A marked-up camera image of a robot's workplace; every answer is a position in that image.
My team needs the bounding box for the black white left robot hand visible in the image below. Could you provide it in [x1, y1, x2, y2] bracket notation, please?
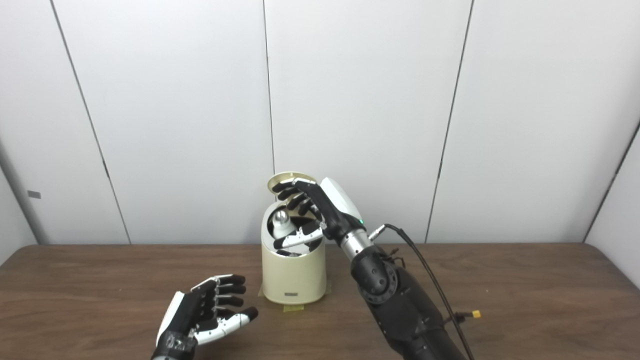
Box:
[151, 274, 259, 360]

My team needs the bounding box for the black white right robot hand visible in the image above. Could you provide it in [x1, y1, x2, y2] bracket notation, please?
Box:
[271, 176, 366, 251]

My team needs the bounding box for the small white plastic bottle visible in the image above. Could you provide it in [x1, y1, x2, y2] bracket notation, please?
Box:
[270, 209, 297, 241]

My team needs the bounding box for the cream-colored lidded bin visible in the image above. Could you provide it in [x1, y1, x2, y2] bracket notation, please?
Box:
[260, 172, 328, 306]

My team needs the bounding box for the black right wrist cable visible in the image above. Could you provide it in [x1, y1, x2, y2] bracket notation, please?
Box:
[368, 223, 476, 360]

